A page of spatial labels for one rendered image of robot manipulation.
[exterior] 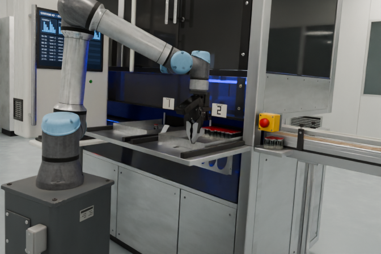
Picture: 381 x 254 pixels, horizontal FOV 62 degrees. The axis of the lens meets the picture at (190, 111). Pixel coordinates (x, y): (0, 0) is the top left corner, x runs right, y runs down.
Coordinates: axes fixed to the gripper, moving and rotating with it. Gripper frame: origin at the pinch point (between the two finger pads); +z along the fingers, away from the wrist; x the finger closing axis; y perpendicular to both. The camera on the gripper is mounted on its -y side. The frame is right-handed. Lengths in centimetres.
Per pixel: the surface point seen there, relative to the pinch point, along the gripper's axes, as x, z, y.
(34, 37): 83, -40, -27
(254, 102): -11.1, -16.2, 26.7
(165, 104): 43, -10, 27
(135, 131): 36.0, 1.8, 1.0
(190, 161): -10.7, 4.1, -12.6
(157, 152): 5.4, 4.0, -12.8
